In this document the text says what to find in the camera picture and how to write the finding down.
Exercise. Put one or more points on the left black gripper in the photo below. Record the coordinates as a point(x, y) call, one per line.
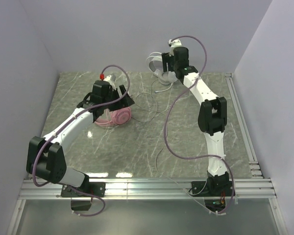
point(122, 98)

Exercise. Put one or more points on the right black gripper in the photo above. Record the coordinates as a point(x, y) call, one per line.
point(166, 62)

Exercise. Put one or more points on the white headphones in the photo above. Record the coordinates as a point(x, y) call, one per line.
point(154, 63)

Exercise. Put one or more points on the pink headphones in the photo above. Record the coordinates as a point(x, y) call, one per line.
point(111, 118)

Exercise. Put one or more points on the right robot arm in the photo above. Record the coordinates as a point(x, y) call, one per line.
point(212, 117)

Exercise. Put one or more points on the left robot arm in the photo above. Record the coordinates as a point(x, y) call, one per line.
point(45, 157)

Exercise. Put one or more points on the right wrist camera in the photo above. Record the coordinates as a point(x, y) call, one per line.
point(173, 44)

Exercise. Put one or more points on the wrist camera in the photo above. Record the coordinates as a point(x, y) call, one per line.
point(110, 79)
point(173, 44)

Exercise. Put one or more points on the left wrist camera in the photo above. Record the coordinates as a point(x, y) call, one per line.
point(110, 79)

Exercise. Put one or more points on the front aluminium rail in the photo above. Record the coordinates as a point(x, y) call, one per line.
point(148, 189)

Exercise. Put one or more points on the aluminium rail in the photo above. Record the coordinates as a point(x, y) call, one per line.
point(148, 189)
point(252, 158)

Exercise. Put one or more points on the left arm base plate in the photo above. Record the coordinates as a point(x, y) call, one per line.
point(93, 188)

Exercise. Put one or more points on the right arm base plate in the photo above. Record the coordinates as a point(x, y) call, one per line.
point(199, 189)

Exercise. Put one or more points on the right aluminium rail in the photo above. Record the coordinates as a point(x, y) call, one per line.
point(252, 158)

